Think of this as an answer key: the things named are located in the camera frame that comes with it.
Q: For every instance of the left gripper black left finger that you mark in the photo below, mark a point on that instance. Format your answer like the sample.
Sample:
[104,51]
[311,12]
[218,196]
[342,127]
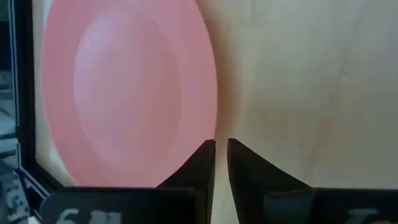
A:
[202,174]

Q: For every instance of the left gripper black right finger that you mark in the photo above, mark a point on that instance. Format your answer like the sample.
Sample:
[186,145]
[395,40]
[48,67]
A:
[248,174]

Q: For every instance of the pink round plate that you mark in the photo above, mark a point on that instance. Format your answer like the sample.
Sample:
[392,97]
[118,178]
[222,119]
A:
[124,93]

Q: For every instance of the black aluminium table frame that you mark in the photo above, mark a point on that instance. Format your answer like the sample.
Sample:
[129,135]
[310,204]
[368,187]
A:
[26,93]

